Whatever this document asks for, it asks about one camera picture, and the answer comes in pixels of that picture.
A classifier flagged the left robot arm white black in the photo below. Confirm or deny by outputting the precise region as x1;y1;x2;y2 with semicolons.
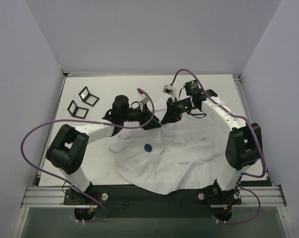
46;89;161;204

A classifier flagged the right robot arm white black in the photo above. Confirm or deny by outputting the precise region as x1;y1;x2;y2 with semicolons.
161;80;263;198

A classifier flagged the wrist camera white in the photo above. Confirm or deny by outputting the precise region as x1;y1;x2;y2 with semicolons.
137;93;150;105
162;84;177;102

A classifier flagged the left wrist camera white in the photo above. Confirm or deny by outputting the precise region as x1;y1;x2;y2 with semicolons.
137;93;150;105

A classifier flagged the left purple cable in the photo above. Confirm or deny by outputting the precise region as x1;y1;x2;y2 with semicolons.
20;88;154;223

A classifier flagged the black frame stand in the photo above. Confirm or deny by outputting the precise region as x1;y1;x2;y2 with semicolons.
67;100;89;119
78;86;100;107

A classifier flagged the black frame stand upper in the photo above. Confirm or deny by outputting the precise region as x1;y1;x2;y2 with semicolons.
78;86;100;107

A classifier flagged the purple cable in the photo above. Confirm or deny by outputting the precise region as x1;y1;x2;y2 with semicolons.
170;68;266;225
20;88;154;223

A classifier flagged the white garment shirt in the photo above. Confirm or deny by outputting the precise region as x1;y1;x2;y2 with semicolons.
108;115;227;195

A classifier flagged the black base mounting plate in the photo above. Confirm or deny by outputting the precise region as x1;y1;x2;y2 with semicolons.
63;185;242;220

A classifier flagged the aluminium front rail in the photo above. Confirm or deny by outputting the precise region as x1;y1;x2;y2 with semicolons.
20;187;66;208

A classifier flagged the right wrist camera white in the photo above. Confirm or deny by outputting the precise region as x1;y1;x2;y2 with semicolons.
162;84;177;102

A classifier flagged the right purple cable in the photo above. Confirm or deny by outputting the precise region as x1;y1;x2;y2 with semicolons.
170;68;266;225

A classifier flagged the black frame stand lower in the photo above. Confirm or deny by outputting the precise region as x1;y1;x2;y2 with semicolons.
67;100;89;119

